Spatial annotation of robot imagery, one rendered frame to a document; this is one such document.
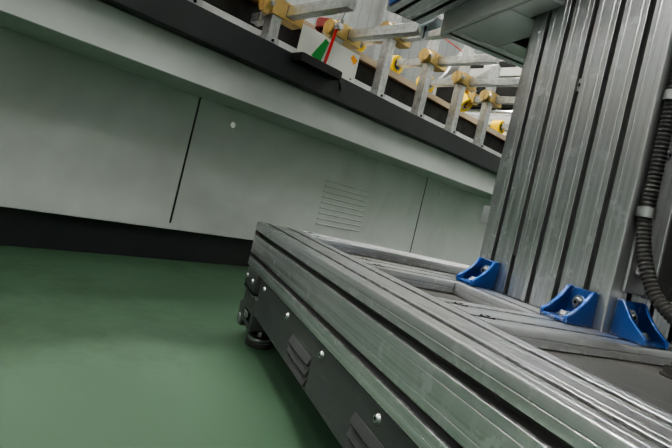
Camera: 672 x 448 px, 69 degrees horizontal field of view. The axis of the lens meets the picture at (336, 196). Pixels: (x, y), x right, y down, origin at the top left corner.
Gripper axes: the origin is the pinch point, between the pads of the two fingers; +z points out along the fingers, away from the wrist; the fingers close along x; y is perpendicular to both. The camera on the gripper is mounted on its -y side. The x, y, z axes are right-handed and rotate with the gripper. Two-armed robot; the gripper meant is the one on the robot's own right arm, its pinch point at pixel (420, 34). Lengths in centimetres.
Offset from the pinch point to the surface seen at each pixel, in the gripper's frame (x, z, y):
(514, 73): 253, -81, -107
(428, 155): 60, 25, -31
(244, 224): -8, 68, -51
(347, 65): 1.5, 7.7, -28.8
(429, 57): 43, -11, -29
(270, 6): -32.2, 3.1, -29.0
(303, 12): -26.4, 3.1, -21.1
